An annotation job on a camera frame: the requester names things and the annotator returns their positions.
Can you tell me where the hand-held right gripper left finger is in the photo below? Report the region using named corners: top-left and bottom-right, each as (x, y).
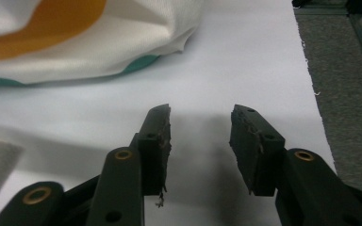
top-left (133, 104), bottom-right (173, 198)

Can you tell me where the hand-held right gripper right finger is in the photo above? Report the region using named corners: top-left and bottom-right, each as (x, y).
top-left (228, 104), bottom-right (287, 197)

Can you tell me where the white patterned tote bag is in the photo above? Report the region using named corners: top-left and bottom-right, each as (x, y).
top-left (0, 0), bottom-right (206, 219)

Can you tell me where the white table mat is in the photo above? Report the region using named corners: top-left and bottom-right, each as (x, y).
top-left (0, 0), bottom-right (337, 226)

